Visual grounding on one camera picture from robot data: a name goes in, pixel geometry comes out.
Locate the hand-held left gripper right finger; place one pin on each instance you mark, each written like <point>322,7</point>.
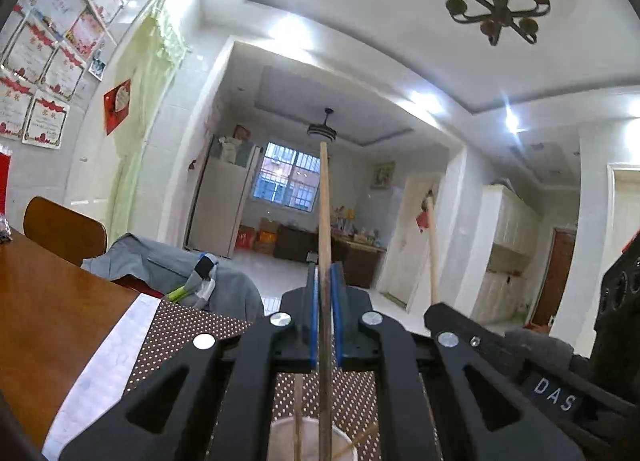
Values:
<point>338,326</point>

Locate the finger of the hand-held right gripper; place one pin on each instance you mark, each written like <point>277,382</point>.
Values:
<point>470,328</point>

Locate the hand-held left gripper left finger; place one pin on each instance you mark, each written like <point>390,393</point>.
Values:
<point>313,321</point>

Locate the wooden chopstick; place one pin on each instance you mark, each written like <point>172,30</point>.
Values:
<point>324,216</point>
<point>357,440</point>
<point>298,416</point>
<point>434,266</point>

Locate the pink paper cup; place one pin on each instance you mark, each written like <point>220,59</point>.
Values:
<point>311,441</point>

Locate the brown door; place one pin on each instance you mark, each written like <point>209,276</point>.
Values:
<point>557,276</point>

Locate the dark wooden desk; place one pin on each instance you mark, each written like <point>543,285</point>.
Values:
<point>295,246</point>

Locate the orange carton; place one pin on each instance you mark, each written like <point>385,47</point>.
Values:
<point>266,242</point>

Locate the clutter of desk items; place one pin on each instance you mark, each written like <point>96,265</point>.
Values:
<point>355,228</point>

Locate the white door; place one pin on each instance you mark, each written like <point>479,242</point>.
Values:
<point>405,251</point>

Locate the brown cardboard box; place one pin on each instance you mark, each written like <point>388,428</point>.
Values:
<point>270,226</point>

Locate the red carton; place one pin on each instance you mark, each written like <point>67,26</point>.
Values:
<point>246,239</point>

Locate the white tall cabinet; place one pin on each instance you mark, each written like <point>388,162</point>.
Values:
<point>510,221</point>

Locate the red door ornament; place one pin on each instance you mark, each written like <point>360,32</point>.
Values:
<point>423,221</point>

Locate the brown polka dot mat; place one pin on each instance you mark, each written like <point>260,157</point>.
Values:
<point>190,321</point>

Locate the white refrigerator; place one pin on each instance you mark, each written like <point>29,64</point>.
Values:
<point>220,211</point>

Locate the barred window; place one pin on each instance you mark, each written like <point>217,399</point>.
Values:
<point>285,176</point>

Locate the grey jacket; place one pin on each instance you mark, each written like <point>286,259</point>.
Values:
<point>145,261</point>

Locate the ceiling fan lamp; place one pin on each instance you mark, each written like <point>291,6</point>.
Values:
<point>322,131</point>

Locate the white patterned sheet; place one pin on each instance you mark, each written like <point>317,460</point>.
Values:
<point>115,341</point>

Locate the light green curtain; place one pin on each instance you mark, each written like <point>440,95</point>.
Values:
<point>145,116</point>

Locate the wooden chair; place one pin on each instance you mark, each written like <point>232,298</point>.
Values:
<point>60,231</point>

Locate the small photo card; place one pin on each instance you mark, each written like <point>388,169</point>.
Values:
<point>97,68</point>

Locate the red gift bag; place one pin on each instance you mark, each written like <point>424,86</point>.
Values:
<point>4,181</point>

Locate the small framed wall picture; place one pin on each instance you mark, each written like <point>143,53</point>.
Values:
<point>382,176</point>

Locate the red diamond wall ornament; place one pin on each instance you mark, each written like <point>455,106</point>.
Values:
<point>117,106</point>

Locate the wall of framed certificates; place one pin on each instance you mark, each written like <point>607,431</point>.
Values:
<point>40,46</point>

